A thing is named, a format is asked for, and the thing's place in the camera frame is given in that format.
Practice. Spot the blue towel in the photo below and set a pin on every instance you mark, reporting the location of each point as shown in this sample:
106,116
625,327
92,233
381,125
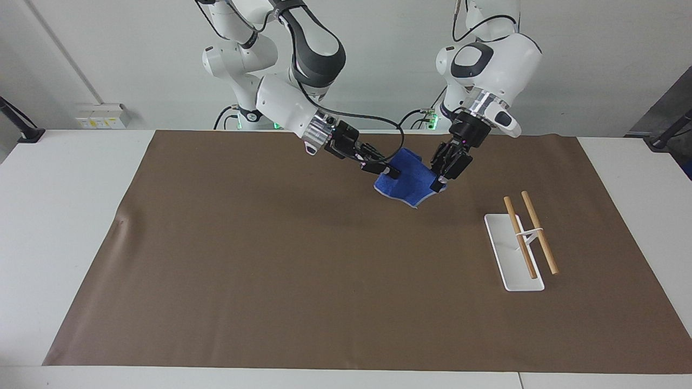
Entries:
408,181

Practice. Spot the black stand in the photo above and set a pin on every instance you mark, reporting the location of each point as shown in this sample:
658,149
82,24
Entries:
24,129
667,135

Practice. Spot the white wall socket box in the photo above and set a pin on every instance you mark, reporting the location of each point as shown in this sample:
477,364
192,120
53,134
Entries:
102,116

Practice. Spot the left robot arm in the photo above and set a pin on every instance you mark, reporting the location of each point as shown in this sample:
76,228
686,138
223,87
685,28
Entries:
508,59

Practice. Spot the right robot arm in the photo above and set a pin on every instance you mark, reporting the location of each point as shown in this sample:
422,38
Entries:
281,102

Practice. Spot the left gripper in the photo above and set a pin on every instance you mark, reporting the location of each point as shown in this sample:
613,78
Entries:
471,129

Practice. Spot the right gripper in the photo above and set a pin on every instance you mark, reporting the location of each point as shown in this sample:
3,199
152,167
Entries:
346,143

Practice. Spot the white rack with wooden bars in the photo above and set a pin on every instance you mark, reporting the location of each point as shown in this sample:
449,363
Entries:
521,259

